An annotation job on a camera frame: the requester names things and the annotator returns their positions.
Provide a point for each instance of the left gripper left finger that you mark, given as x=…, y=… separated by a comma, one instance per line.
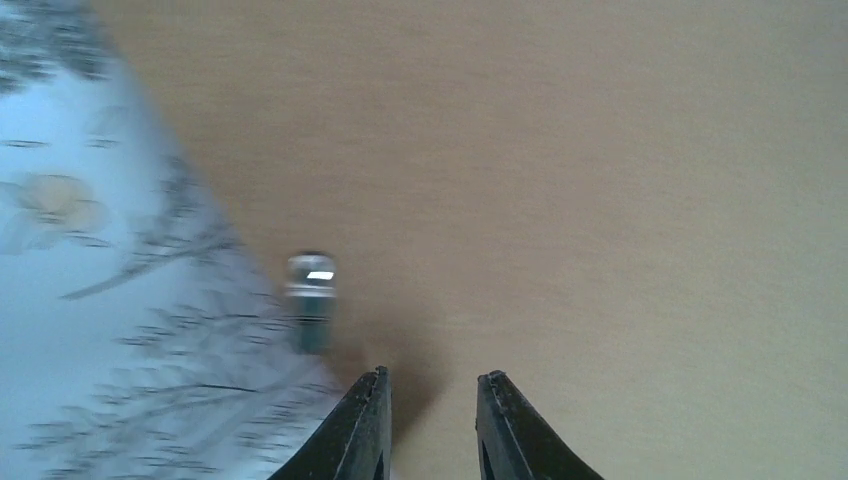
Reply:
x=354, y=441

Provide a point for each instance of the silver frame retaining clip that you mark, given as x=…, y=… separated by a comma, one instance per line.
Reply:
x=311, y=299

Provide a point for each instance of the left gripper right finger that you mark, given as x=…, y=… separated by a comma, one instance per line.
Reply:
x=515, y=441

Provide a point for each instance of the brown backing board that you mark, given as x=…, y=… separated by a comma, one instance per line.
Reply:
x=636, y=209

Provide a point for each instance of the floral patterned table mat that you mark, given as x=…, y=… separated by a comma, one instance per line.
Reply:
x=138, y=338

